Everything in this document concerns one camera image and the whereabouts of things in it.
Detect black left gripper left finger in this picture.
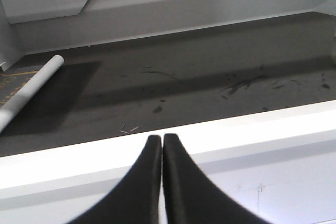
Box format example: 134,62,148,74
70,135,162,223

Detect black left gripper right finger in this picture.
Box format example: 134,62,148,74
163,134,266,223

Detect rolled black poster sheet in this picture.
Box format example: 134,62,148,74
1,55,64,131

